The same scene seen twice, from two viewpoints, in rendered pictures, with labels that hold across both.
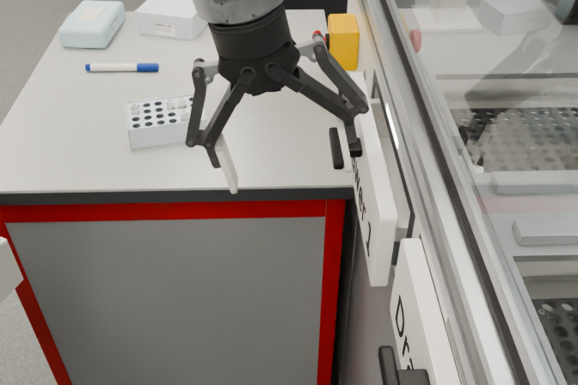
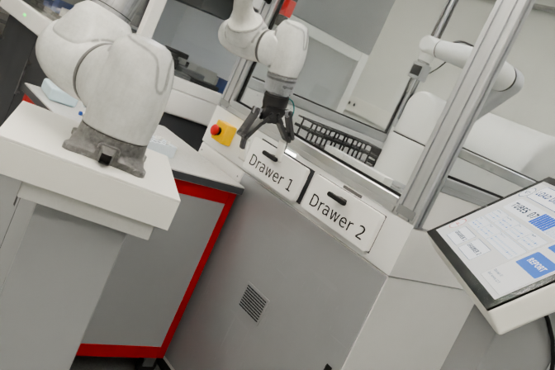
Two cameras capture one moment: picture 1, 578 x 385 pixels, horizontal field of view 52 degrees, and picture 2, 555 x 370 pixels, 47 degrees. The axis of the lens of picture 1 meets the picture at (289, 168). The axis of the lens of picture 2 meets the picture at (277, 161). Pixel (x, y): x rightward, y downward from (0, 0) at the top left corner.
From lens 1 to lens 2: 154 cm
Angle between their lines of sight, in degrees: 47
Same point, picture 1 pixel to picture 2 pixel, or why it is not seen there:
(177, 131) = (164, 149)
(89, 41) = (68, 101)
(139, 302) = not seen: hidden behind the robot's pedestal
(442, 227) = (339, 163)
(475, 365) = (363, 182)
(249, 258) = (183, 222)
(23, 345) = not seen: outside the picture
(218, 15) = (282, 92)
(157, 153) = not seen: hidden behind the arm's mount
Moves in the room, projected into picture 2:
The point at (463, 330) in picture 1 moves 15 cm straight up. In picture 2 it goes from (353, 182) to (377, 133)
